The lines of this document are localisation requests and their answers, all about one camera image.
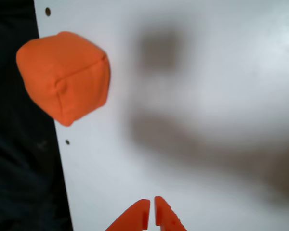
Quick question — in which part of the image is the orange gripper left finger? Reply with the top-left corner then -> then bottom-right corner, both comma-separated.
105,199 -> 151,231

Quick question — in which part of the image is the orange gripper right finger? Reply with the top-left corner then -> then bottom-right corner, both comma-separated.
154,196 -> 187,231

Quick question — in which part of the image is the orange bean bag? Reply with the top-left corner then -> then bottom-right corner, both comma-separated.
15,31 -> 111,128

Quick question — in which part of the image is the person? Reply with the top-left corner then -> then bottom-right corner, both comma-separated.
0,0 -> 74,231

